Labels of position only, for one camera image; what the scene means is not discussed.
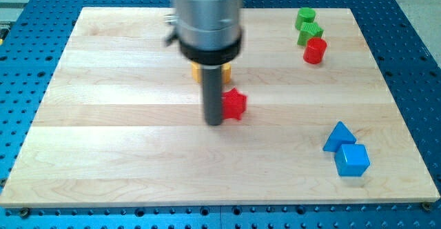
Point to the green cylinder block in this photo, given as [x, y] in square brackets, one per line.
[304, 15]

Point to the red star block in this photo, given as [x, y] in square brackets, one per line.
[234, 104]

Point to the wooden board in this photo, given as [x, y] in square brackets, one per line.
[121, 123]

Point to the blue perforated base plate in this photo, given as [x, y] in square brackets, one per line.
[37, 39]

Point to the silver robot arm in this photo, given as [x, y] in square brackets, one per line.
[209, 33]

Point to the blue cube block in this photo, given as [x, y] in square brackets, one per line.
[352, 160]

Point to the red cylinder block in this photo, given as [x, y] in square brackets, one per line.
[315, 50]

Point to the green star block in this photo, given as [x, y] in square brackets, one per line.
[309, 30]

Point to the blue triangle block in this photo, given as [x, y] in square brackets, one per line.
[339, 135]

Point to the yellow block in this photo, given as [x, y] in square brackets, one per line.
[226, 72]

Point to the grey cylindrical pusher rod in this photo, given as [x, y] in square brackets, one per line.
[212, 84]

